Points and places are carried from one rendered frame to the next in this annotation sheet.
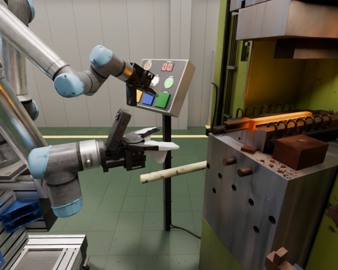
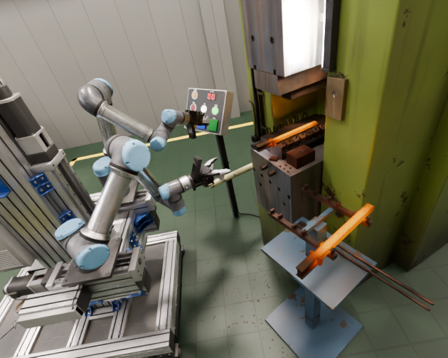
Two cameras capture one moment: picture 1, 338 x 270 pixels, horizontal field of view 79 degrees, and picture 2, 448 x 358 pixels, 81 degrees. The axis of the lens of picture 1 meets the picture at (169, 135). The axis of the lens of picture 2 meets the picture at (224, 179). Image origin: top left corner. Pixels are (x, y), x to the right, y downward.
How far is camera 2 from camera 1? 0.76 m
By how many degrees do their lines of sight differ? 15
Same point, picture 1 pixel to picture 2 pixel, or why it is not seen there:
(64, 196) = (178, 206)
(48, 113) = (88, 128)
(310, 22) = (294, 82)
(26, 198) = (141, 212)
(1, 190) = (126, 211)
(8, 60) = (107, 128)
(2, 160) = not seen: hidden behind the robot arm
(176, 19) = not seen: outside the picture
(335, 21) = (311, 74)
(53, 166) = (172, 193)
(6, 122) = (142, 177)
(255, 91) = (279, 109)
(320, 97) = not seen: hidden behind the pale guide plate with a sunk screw
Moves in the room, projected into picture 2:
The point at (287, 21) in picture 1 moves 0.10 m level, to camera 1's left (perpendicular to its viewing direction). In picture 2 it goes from (278, 89) to (257, 93)
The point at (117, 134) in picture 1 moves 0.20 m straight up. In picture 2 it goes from (197, 170) to (186, 134)
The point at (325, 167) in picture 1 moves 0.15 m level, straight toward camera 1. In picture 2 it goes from (313, 164) to (301, 180)
